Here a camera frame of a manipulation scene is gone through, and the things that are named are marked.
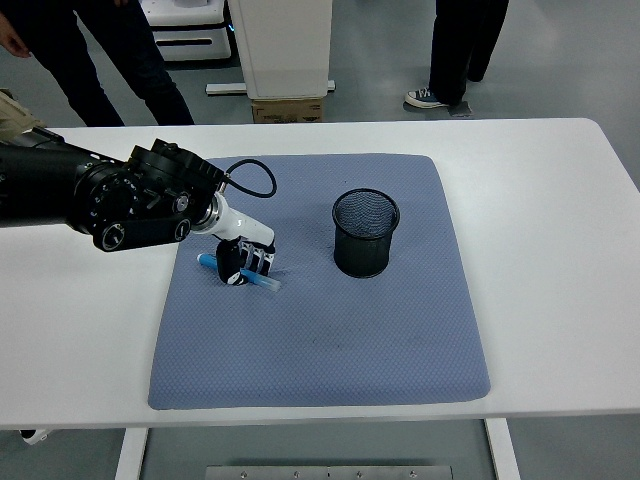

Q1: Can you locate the black mesh pen holder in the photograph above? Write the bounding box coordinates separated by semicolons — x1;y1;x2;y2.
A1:
332;187;401;279

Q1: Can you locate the white machine with black slots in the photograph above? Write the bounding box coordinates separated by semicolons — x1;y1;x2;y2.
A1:
139;0;236;64

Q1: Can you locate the brown cardboard box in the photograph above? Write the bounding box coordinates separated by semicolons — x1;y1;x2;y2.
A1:
251;97;325;125

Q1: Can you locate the person in dark trousers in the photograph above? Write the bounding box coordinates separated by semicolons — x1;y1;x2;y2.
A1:
0;0;195;127

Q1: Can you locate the white pedestal column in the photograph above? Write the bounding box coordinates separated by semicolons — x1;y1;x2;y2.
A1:
228;0;335;100

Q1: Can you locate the white pedestal base bar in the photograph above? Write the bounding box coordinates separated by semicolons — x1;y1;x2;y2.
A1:
206;79;337;97

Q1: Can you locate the white table leg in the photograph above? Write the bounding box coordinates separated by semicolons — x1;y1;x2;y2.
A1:
483;417;522;480
115;427;150;480

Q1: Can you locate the blue-grey quilted mat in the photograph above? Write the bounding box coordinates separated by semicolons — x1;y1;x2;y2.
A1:
147;153;493;411

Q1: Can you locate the blue marker with clear cap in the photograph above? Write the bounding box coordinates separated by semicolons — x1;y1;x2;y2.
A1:
196;252;283;292

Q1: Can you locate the beige fabric object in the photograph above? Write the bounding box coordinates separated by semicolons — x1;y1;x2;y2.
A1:
0;87;46;144

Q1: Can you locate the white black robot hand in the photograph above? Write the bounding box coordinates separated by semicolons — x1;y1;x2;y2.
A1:
210;198;278;288

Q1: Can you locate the person with blue sneakers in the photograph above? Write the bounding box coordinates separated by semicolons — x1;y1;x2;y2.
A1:
403;0;510;110

